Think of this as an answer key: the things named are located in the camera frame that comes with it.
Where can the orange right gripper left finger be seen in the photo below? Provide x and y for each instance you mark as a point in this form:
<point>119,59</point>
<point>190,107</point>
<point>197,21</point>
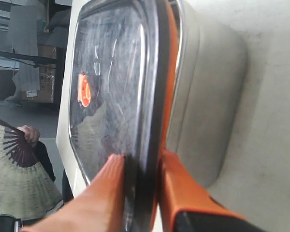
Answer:
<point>99,208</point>

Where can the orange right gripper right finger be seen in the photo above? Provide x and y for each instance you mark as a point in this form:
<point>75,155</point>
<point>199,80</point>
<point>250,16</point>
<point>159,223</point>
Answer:
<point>180,192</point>

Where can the stainless steel lunch box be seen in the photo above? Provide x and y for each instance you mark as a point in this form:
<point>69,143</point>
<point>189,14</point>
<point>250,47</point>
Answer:
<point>210,70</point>

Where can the dark transparent box lid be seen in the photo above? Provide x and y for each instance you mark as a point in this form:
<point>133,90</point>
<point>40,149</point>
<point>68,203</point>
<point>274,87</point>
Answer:
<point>124,52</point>

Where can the bystander hand holding fan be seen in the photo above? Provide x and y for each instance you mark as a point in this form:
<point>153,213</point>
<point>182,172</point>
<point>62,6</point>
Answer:
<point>31,134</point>

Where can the white folding hand fan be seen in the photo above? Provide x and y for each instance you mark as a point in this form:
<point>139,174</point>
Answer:
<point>26,189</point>

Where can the cardboard boxes on shelf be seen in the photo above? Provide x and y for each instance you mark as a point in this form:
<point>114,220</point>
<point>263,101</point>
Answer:
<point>47,78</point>

